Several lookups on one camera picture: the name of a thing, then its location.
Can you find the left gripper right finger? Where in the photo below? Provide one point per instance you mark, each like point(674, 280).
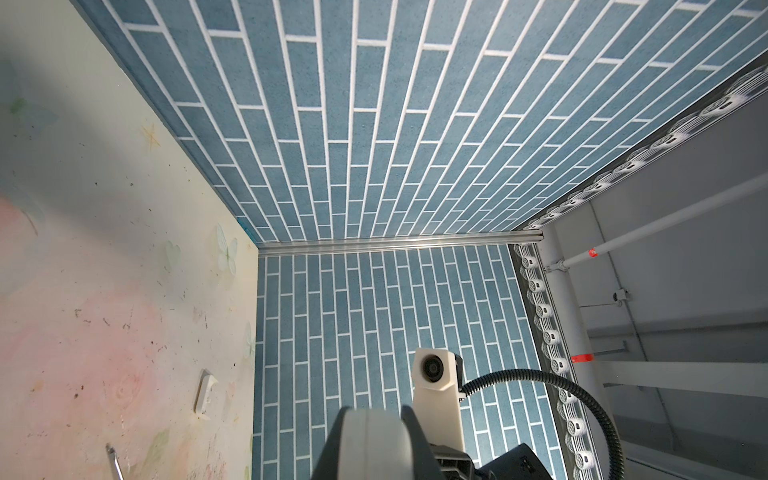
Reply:
point(424, 464)

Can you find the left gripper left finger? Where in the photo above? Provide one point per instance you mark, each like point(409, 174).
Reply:
point(327, 464)

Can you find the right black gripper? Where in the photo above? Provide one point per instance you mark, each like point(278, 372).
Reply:
point(520, 463)

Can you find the grey buttoned remote control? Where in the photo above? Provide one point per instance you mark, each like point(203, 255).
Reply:
point(375, 444)

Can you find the white battery cover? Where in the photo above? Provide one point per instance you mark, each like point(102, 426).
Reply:
point(204, 395)

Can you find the orange black screwdriver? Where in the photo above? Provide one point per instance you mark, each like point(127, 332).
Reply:
point(116, 470)

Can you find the white ceiling pipe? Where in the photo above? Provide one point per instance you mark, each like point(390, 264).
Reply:
point(692, 211)

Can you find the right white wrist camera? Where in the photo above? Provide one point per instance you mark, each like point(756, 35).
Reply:
point(437, 377)

